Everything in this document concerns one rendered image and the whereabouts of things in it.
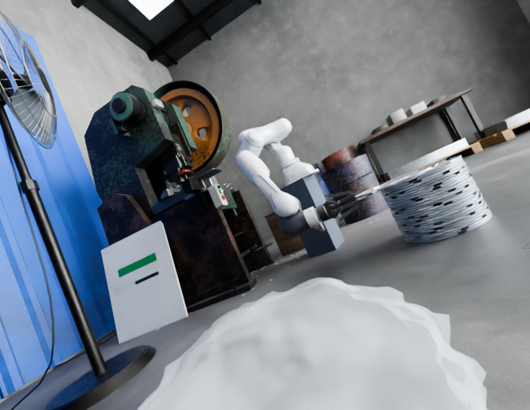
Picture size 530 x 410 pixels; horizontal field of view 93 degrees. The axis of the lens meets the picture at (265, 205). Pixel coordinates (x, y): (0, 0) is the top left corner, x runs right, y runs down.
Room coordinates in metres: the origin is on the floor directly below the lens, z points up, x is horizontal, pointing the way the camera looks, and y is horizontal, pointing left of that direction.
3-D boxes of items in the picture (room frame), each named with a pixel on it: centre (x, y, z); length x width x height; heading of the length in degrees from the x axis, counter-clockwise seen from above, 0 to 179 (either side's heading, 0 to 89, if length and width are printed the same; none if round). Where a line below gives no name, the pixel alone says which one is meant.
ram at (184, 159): (1.78, 0.44, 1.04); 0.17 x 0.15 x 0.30; 75
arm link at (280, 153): (1.57, -0.21, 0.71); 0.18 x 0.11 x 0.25; 46
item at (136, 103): (1.56, 0.57, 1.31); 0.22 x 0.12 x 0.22; 75
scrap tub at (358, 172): (2.20, -0.77, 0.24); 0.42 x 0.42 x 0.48
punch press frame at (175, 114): (1.83, 0.62, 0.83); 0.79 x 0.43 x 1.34; 75
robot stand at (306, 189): (1.55, -0.24, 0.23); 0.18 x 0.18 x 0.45; 56
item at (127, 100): (1.79, 0.48, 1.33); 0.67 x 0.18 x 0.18; 165
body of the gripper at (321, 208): (1.09, -0.24, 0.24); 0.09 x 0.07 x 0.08; 72
